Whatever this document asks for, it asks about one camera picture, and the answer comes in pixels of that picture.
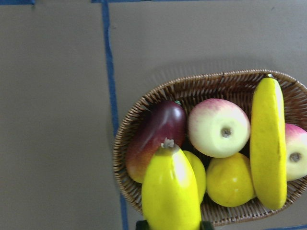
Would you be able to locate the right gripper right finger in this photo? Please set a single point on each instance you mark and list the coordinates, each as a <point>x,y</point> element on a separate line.
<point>206,225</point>

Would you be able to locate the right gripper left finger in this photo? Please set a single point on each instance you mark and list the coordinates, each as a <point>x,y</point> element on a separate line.
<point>142,225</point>

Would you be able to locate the yellow banana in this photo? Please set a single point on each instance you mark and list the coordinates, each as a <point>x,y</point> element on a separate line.
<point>169,191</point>
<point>267,144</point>

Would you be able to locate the brown wicker basket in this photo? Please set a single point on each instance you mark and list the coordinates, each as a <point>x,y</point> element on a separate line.
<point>236,86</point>

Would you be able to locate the yellow lemon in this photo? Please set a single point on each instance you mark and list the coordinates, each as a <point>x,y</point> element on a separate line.
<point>229,180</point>

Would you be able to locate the yellow starfruit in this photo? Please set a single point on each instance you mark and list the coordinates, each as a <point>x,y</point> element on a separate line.
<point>199,172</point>

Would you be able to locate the pink white apple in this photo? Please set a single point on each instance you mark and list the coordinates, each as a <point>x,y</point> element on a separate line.
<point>218,128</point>

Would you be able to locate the red green mango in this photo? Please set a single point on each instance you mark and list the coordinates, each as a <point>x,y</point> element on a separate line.
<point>167,119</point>

